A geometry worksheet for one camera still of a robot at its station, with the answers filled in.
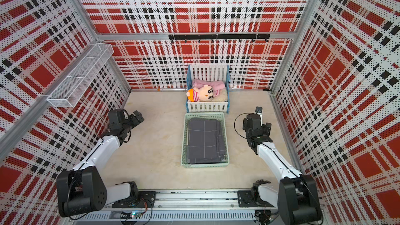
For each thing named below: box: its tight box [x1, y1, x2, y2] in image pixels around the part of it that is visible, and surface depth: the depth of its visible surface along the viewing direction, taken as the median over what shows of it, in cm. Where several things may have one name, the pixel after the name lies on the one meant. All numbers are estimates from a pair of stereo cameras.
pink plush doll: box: [186, 78, 226, 103], surface depth 103 cm
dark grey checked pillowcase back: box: [186, 118, 228, 165], surface depth 88 cm
